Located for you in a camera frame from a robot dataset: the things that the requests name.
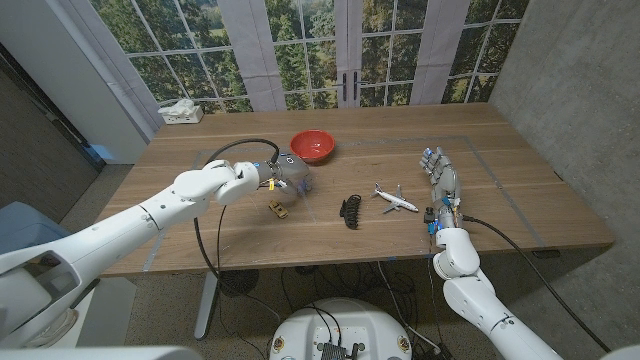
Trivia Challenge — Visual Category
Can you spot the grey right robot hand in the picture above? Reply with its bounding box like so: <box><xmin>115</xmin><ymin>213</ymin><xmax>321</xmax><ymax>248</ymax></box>
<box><xmin>418</xmin><ymin>146</ymin><xmax>462</xmax><ymax>229</ymax></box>

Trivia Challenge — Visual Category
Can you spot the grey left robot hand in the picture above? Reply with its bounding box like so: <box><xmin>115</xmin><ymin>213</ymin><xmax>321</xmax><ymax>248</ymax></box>
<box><xmin>255</xmin><ymin>153</ymin><xmax>315</xmax><ymax>207</ymax></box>

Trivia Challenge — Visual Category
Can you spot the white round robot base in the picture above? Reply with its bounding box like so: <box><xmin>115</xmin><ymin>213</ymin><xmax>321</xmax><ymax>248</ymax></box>
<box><xmin>268</xmin><ymin>298</ymin><xmax>412</xmax><ymax>360</ymax></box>

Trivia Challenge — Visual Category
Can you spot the red bowl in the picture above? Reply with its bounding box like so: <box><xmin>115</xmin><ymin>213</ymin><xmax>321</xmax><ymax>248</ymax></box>
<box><xmin>289</xmin><ymin>129</ymin><xmax>337</xmax><ymax>165</ymax></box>

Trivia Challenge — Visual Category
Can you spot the white toy airplane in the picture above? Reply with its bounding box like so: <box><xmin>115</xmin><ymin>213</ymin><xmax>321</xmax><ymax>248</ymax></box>
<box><xmin>370</xmin><ymin>182</ymin><xmax>420</xmax><ymax>215</ymax></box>

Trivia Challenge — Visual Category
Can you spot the black hair clip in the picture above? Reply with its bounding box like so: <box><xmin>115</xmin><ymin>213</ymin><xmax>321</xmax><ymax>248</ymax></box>
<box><xmin>339</xmin><ymin>193</ymin><xmax>363</xmax><ymax>231</ymax></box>

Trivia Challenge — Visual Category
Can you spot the yellow toy car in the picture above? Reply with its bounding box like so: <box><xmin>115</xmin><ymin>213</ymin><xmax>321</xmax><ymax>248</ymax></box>
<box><xmin>268</xmin><ymin>199</ymin><xmax>290</xmax><ymax>220</ymax></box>

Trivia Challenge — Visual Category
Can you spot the white power strip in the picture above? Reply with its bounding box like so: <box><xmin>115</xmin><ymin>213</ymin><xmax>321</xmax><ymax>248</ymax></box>
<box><xmin>162</xmin><ymin>104</ymin><xmax>205</xmax><ymax>125</ymax></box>

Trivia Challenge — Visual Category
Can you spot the black round floor fan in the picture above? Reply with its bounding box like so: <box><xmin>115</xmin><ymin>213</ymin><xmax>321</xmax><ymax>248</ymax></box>
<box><xmin>219</xmin><ymin>269</ymin><xmax>260</xmax><ymax>298</ymax></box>

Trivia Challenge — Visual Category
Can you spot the printed window backdrop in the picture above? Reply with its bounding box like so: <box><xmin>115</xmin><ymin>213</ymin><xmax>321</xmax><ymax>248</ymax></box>
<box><xmin>89</xmin><ymin>0</ymin><xmax>531</xmax><ymax>114</ymax></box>

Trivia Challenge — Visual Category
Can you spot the crumpled white tissue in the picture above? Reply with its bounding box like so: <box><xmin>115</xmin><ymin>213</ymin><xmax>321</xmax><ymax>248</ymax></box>
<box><xmin>157</xmin><ymin>97</ymin><xmax>196</xmax><ymax>119</ymax></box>

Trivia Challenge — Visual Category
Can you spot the white table leg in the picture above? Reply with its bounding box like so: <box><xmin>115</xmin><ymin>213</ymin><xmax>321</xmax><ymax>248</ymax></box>
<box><xmin>193</xmin><ymin>270</ymin><xmax>221</xmax><ymax>341</ymax></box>

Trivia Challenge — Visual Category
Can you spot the white robot torso edge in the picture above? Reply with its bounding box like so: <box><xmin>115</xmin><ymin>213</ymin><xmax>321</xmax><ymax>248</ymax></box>
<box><xmin>0</xmin><ymin>346</ymin><xmax>204</xmax><ymax>360</ymax></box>

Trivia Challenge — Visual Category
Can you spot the white sneaker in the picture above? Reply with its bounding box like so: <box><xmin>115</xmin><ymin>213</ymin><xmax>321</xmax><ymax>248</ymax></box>
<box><xmin>29</xmin><ymin>308</ymin><xmax>79</xmax><ymax>347</ymax></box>

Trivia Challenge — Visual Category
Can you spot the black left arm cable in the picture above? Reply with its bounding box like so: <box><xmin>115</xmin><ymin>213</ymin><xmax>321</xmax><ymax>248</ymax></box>
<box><xmin>193</xmin><ymin>138</ymin><xmax>282</xmax><ymax>322</ymax></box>

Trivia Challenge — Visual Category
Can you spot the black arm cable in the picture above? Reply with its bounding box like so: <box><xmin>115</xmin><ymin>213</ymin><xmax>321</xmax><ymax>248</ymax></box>
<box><xmin>462</xmin><ymin>214</ymin><xmax>612</xmax><ymax>354</ymax></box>
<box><xmin>193</xmin><ymin>138</ymin><xmax>282</xmax><ymax>322</ymax></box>

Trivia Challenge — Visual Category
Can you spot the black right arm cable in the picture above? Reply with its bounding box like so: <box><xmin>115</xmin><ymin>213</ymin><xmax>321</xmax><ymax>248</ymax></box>
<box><xmin>462</xmin><ymin>214</ymin><xmax>612</xmax><ymax>354</ymax></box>

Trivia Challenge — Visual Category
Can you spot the white floor cable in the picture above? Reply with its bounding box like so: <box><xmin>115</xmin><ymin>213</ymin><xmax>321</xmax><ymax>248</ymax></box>
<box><xmin>377</xmin><ymin>260</ymin><xmax>441</xmax><ymax>354</ymax></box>

